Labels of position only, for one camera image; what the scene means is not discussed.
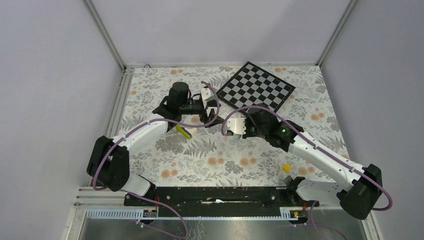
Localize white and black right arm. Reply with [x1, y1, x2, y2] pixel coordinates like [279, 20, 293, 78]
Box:
[246, 105, 383, 220]

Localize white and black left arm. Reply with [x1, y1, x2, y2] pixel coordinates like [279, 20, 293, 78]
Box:
[86, 81, 220, 206]

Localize floral patterned table mat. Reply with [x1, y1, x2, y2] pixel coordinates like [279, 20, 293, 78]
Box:
[118, 66, 348, 187]

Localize black and white chessboard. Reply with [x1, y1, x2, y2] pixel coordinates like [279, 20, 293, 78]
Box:
[216, 61, 296, 113]

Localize yellow cube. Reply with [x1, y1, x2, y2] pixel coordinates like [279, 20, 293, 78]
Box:
[281, 164, 292, 173]

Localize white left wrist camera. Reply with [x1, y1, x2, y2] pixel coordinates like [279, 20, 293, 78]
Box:
[200, 84, 217, 109]

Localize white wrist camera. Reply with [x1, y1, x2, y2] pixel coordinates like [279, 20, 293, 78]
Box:
[200, 84, 217, 109]
[225, 117, 247, 136]

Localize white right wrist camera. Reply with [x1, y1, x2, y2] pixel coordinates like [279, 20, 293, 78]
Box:
[225, 117, 247, 136]

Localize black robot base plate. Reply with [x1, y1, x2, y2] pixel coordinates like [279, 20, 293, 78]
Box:
[123, 186, 313, 218]

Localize aluminium frame rails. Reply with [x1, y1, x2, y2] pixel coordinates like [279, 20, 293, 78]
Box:
[67, 0, 385, 240]

